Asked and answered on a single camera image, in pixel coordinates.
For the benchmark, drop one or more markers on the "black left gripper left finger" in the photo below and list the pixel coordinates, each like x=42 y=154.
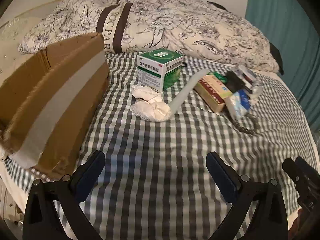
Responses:
x=41 y=220

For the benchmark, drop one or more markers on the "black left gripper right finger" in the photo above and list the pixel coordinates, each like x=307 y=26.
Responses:
x=269 y=220

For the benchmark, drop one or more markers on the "blue white tissue pack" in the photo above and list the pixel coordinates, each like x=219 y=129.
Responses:
x=238 y=105

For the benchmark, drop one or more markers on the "red yellow medicine box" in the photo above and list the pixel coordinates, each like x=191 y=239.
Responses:
x=213 y=92

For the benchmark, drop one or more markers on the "small black box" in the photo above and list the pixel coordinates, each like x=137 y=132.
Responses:
x=234 y=83

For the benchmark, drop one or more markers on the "silver foil packet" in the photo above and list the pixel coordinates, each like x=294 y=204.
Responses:
x=252 y=86

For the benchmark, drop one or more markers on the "translucent white silicone strip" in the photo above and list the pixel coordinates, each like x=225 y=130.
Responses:
x=183 y=94

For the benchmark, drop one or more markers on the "small green packet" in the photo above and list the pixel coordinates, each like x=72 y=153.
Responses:
x=220 y=77

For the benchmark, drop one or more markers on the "white cloth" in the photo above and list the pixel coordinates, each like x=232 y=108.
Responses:
x=149 y=104

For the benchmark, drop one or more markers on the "green white medicine box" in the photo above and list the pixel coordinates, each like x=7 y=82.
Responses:
x=159 y=69

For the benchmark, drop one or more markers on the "person's right hand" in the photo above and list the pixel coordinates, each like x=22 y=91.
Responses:
x=305 y=226

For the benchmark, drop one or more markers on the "brown cardboard box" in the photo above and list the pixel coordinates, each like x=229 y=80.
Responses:
x=47 y=104

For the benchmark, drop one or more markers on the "teal curtain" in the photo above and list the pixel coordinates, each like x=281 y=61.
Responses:
x=287 y=26

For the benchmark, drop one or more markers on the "floral folded duvet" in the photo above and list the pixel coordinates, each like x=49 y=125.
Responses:
x=190 y=27

